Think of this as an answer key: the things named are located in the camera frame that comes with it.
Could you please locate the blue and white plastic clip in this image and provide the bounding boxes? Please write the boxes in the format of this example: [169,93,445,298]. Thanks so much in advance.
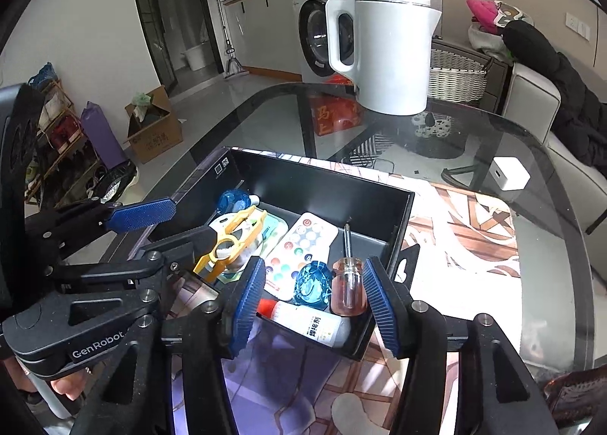
[217,190,260,216]

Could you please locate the white remote control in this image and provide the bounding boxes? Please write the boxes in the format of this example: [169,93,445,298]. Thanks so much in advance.
[262,212,339,302]

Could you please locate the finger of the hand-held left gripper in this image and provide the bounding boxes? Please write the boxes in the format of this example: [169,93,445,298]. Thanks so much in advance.
[27,197,178,247]
[51,225,225,294]

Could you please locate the person's left hand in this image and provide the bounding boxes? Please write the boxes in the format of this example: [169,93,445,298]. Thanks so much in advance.
[49,366,91,402]

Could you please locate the wooden shoe rack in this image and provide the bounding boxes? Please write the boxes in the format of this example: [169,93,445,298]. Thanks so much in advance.
[24,78,103,209]

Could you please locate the patterned cloth pile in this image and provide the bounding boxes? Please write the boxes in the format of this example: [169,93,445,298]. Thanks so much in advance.
[467,0,535,62]

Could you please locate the grey sofa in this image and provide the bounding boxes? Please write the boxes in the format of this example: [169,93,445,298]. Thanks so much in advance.
[499,60,607,237]

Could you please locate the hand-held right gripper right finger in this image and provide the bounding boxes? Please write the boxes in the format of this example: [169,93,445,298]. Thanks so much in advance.
[363,257,561,435]

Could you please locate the white bin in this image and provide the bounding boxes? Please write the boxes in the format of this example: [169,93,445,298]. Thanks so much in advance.
[182,43,208,72]

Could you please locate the white wicker basket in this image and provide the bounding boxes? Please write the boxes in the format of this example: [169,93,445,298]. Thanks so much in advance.
[429,39,495,109]

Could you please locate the black and white slippers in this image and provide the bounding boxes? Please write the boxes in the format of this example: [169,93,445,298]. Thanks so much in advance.
[411,112,451,140]

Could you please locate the red printed bag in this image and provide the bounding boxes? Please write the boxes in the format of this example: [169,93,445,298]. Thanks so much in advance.
[310,74,364,138]

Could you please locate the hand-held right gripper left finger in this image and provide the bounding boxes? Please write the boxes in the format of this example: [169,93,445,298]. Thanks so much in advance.
[71,257,267,435]

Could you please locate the blue translucent object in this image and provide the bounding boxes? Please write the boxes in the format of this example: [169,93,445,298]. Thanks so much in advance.
[296,261,333,309]

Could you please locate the black and white sneaker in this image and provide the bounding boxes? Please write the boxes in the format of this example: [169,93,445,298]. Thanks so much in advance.
[87,162,139,202]

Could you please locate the black jacket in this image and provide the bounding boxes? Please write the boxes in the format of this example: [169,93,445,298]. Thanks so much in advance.
[502,20,607,169]

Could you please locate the clear orange handle screwdriver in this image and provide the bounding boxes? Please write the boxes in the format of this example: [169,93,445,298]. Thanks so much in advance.
[330,222,371,317]

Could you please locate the white round plastic disc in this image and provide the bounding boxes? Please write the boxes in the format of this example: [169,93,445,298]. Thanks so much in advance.
[209,214,263,274]

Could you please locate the brown cardboard box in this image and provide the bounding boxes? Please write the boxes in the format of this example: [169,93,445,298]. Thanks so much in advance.
[124,85,185,165]

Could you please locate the dark brown glossy object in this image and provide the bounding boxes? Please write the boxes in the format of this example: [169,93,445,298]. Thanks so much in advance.
[541,367,607,429]

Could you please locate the white washing machine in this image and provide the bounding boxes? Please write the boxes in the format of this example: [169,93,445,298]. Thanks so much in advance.
[297,0,384,85]

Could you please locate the blue bag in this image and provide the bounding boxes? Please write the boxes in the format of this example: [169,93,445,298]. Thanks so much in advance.
[28,62,57,90]

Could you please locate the white charger cube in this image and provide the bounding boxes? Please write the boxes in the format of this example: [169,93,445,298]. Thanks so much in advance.
[490,156,531,193]

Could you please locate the white bottle with red cap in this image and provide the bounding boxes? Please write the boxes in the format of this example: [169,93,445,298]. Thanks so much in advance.
[258,299,352,349]

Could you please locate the pink cloth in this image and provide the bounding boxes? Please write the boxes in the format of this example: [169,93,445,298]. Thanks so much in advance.
[466,0,500,28]

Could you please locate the white kitchen counter cabinet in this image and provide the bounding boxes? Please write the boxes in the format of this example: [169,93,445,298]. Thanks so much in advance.
[223,0,383,78]

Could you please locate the yellow plastic tweezers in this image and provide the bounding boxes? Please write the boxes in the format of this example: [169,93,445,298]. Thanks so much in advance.
[193,207,267,282]

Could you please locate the mop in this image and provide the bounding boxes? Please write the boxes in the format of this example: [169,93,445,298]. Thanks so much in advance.
[212,0,248,83]

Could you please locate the black cardboard box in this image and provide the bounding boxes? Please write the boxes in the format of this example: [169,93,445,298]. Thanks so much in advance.
[142,147,421,363]

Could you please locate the white electric kettle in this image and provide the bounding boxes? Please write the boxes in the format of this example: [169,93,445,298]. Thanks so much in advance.
[325,0,443,117]

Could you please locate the purple yoga mat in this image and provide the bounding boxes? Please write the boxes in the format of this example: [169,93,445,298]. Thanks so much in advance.
[80,101,128,170]

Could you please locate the white wall socket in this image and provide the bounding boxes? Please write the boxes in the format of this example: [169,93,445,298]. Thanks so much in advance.
[565,12,591,40]

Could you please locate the black framed glass door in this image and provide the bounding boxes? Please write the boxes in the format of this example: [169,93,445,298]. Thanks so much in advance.
[127,0,222,95]

